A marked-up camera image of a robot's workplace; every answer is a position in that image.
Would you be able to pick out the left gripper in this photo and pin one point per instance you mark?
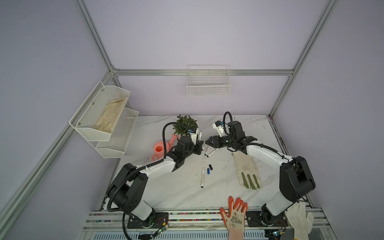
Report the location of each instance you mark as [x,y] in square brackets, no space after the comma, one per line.
[196,147]

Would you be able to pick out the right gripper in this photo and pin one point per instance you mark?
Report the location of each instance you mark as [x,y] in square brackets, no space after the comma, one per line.
[214,141]

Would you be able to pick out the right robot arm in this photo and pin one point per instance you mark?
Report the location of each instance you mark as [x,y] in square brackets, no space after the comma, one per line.
[295,177]

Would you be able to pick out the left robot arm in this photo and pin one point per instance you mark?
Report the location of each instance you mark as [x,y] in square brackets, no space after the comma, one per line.
[125,193]

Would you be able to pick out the potted green plant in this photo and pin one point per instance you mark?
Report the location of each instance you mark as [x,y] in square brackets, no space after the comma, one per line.
[185,124]

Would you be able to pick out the pink watering can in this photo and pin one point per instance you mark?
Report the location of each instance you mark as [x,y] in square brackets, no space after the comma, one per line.
[159,148]

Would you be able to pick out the beige green-fingered glove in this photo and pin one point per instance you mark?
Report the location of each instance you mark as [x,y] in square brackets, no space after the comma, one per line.
[247,171]

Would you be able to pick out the lower white mesh shelf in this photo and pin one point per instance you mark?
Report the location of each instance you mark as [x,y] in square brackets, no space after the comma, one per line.
[117,145]

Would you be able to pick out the white mesh shelf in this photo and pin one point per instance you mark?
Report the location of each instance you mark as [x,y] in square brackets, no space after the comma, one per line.
[87,121]
[117,145]

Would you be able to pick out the beige glove in shelf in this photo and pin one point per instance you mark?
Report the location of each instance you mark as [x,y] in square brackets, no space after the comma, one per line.
[110,115]

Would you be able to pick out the orange palm work glove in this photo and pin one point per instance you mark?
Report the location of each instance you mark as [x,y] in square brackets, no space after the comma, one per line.
[234,218]

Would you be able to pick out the upper white mesh shelf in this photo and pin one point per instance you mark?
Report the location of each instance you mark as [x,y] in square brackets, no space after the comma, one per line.
[87,121]

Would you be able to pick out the white cotton glove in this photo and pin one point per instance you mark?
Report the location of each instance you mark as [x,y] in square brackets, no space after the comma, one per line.
[300,220]

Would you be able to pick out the white wire wall basket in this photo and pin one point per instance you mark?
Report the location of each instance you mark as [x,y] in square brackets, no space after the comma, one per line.
[208,81]

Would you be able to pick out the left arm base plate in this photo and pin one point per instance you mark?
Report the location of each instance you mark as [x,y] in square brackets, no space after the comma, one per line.
[154,221]

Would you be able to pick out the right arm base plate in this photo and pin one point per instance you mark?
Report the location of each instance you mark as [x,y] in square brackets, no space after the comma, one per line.
[264,219]

